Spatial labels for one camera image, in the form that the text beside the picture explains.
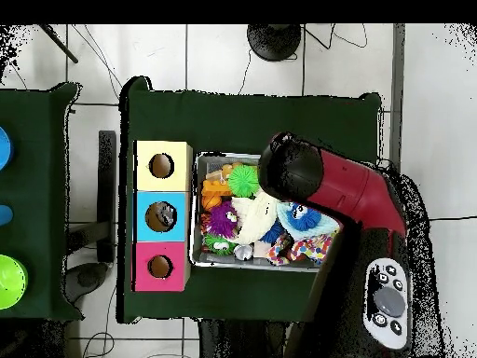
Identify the shallow clear mesh bin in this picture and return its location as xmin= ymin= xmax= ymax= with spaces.
xmin=189 ymin=152 xmax=376 ymax=276

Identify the wooden box with three holes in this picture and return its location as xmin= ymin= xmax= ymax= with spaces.
xmin=132 ymin=140 xmax=194 ymax=292

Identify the green spiky rubber ball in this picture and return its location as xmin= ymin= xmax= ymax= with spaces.
xmin=227 ymin=163 xmax=262 ymax=198

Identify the orange toy building block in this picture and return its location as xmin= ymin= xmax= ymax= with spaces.
xmin=202 ymin=181 xmax=234 ymax=212

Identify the cream white cloth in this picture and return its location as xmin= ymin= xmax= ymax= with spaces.
xmin=232 ymin=186 xmax=283 ymax=246

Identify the purple spiky ball with eyes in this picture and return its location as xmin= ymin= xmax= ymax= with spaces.
xmin=206 ymin=202 xmax=241 ymax=240

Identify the green toy with white eyes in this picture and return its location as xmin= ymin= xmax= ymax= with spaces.
xmin=204 ymin=234 xmax=239 ymax=256

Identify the dark green table cloth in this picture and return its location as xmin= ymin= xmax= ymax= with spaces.
xmin=118 ymin=74 xmax=385 ymax=329

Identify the large colourful dotted cloth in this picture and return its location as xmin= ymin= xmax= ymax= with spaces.
xmin=269 ymin=232 xmax=334 ymax=266

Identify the mint green cloth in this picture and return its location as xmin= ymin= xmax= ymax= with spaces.
xmin=277 ymin=200 xmax=341 ymax=241

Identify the black panel stand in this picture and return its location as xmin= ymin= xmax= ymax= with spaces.
xmin=98 ymin=130 xmax=118 ymax=262

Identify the black round stand base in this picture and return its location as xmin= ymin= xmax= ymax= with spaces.
xmin=247 ymin=23 xmax=303 ymax=62

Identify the grey round stand foot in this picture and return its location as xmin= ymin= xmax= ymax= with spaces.
xmin=62 ymin=262 xmax=109 ymax=299

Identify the green cloth side table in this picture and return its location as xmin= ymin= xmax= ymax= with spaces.
xmin=0 ymin=81 xmax=81 ymax=322

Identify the black pole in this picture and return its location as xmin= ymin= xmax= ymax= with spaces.
xmin=38 ymin=23 xmax=79 ymax=64

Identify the green round bowl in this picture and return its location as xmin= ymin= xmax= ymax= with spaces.
xmin=0 ymin=254 xmax=30 ymax=310

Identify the black cable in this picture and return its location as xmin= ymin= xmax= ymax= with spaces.
xmin=428 ymin=214 xmax=477 ymax=224

